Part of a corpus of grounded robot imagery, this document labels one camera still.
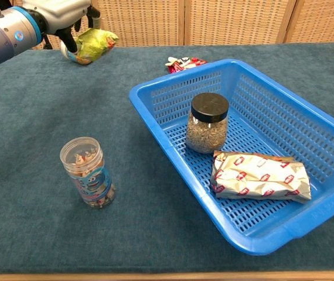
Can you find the woven wooden folding screen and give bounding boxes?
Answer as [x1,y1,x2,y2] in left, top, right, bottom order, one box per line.
[32,0,334,50]

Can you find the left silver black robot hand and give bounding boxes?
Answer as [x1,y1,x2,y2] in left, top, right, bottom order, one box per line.
[23,0,102,55]

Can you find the blue perforated plastic basket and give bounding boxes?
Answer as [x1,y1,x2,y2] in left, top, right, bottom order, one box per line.
[128,58,334,256]

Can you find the silver red snack bag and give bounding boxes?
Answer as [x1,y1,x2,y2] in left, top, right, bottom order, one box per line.
[210,150,312,205]

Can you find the yellow-green bag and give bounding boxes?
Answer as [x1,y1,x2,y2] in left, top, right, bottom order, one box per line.
[74,28,120,62]

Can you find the white-lid jar brown contents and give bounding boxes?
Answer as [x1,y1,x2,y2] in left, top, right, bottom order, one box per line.
[60,40,93,66]

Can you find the teal blue table mat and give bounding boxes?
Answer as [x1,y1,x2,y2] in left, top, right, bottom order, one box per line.
[0,42,334,275]

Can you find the transparent seed jar black lid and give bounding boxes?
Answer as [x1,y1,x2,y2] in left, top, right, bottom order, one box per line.
[186,92,230,154]

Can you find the clear cartoon-label snack jar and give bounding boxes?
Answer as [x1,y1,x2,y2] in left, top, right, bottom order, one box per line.
[59,136,117,209]

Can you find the red spouted drink pouch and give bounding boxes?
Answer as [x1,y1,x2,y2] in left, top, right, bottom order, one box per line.
[164,55,207,74]

